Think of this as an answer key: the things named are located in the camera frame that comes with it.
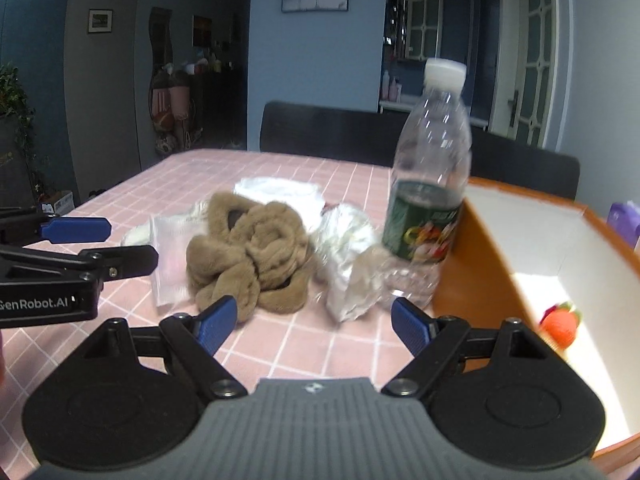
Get black chair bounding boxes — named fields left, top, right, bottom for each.
left=467, top=127, right=581, bottom=201
left=259, top=101, right=411, bottom=168

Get pink hanging bag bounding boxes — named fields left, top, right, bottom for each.
left=150, top=67, right=201, bottom=156

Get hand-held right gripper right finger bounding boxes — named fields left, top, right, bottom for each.
left=381, top=297, right=548, bottom=401

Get clear plastic packet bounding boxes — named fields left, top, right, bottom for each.
left=149, top=212, right=201, bottom=308

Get white glass-panel door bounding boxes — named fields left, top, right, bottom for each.
left=487, top=0, right=571, bottom=148

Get orange crochet toy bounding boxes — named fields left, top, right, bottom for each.
left=539, top=301, right=583, bottom=351

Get framed wall mirror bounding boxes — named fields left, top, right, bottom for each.
left=405, top=0, right=445, bottom=61

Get purple tissue pack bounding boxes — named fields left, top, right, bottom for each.
left=606, top=201, right=640, bottom=251

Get orange-rimmed white box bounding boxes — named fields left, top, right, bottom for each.
left=432, top=177, right=640, bottom=476

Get wavy wall mirror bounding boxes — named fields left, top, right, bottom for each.
left=149, top=7, right=174, bottom=76

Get green leafy plant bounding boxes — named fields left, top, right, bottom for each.
left=0, top=62, right=51, bottom=201

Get bottles on vanity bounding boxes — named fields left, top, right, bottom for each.
left=381, top=70, right=403, bottom=102

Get white plastic-wrapped pack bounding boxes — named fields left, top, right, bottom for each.
left=234, top=176, right=325, bottom=233

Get small framed picture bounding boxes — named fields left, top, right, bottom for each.
left=87, top=8, right=114, bottom=34

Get pink checked tablecloth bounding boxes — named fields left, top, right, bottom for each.
left=0, top=149, right=451, bottom=480

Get dark framed picture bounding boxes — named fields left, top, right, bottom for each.
left=192, top=15, right=213, bottom=47

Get brown plush scarf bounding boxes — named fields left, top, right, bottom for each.
left=186, top=191, right=317, bottom=323

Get clear water bottle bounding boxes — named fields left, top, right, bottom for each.
left=382, top=58, right=473, bottom=311

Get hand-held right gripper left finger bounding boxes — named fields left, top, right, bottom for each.
left=82, top=295, right=248, bottom=401

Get white soft cloth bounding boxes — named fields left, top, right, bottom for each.
left=121, top=200, right=211, bottom=248

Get small cardboard box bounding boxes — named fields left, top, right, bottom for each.
left=40, top=190, right=75, bottom=213

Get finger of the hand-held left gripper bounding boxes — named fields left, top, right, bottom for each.
left=0, top=245, right=160, bottom=291
left=0, top=207, right=112, bottom=245

